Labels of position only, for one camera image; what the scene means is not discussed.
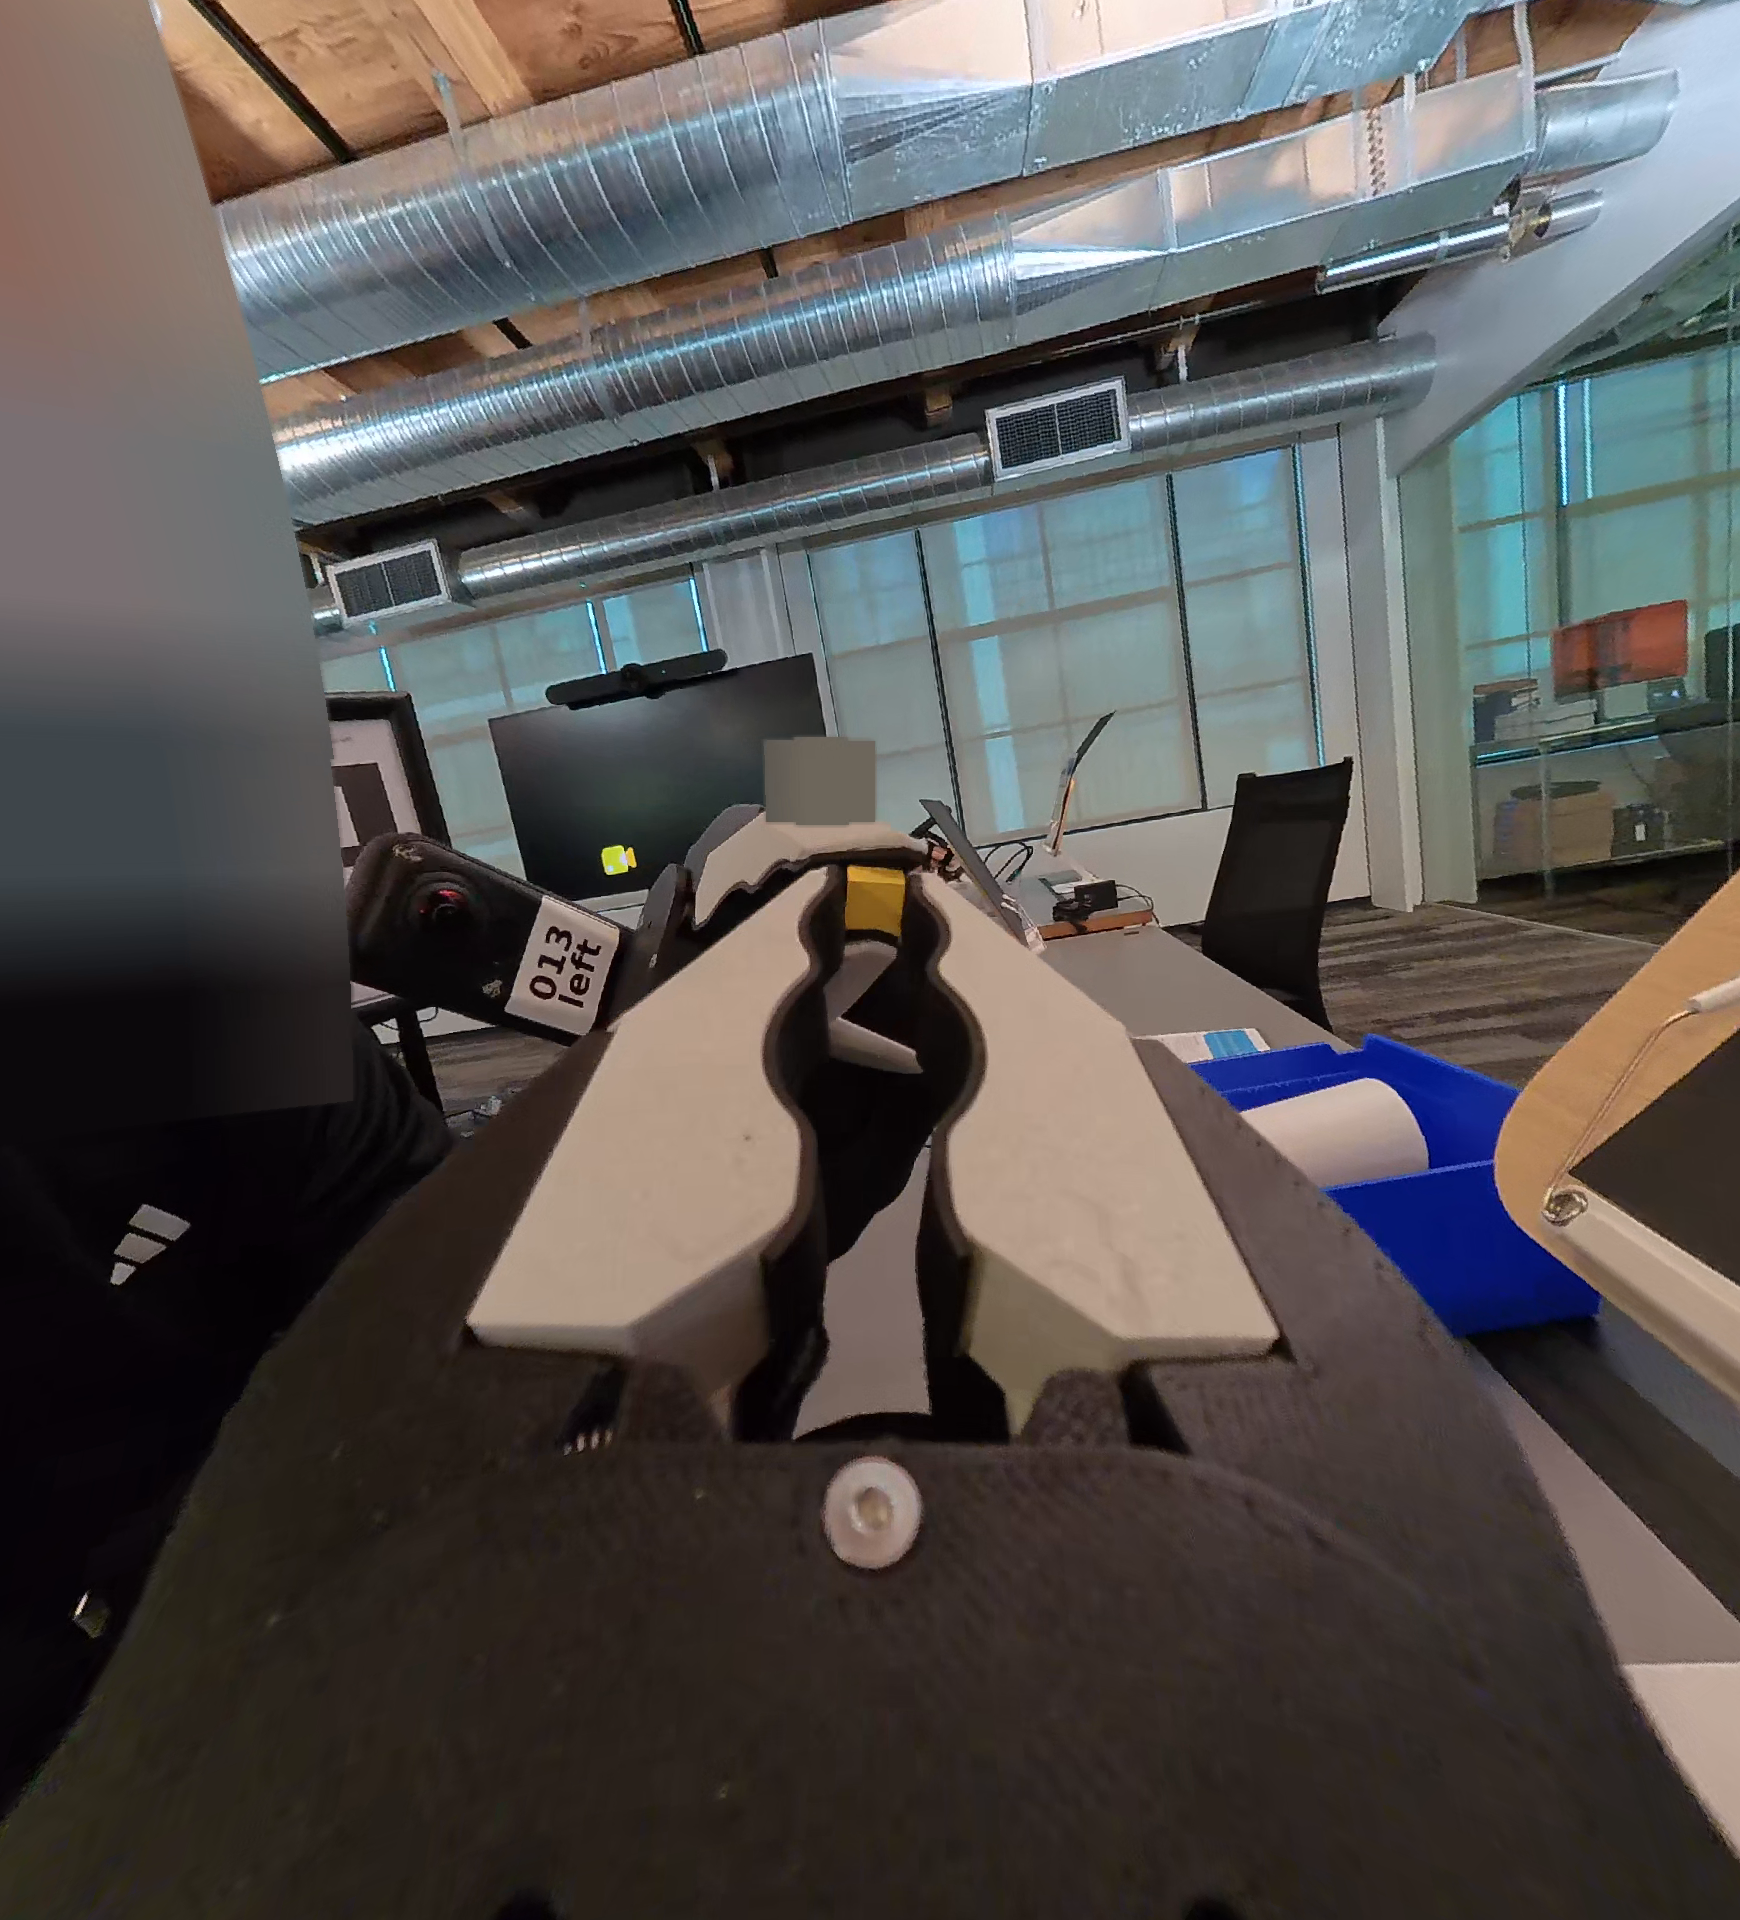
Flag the white air vent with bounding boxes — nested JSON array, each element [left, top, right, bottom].
[[987, 377, 1134, 478], [327, 541, 449, 628]]

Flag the spiral metal duct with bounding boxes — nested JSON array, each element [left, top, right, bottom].
[[217, 0, 1534, 377], [302, 331, 1441, 628], [274, 69, 1679, 513]]

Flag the black camera bar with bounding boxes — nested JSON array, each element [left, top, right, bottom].
[[541, 651, 730, 712]]

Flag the white frame bar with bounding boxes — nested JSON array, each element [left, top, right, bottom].
[[1544, 1185, 1740, 1499]]

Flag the person's black jacket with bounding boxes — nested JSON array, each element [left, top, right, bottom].
[[0, 1035, 458, 1890]]

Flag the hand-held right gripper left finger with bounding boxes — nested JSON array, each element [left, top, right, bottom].
[[463, 875, 825, 1442]]

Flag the black wall screen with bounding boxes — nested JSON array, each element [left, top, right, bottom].
[[488, 651, 825, 900]]

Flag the black office chair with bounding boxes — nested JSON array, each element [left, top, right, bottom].
[[1200, 756, 1355, 1028]]

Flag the thin grey panel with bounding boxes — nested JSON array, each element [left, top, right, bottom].
[[918, 802, 1036, 945]]

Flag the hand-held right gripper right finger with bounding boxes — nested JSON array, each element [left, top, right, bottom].
[[901, 879, 1281, 1442]]

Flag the person's left hand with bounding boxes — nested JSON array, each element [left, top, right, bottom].
[[814, 1052, 948, 1262]]

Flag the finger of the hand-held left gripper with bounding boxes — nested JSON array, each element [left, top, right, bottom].
[[822, 951, 934, 1080], [690, 812, 948, 930]]

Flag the white paper roll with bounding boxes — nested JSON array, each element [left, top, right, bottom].
[[1233, 1072, 1433, 1185]]

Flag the angled desk lamp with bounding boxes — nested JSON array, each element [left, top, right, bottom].
[[1051, 712, 1115, 858]]

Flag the black white marker board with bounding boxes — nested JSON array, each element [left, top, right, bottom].
[[327, 694, 449, 886]]

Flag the blue plastic bin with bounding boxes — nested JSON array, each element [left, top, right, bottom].
[[1184, 1035, 1600, 1338]]

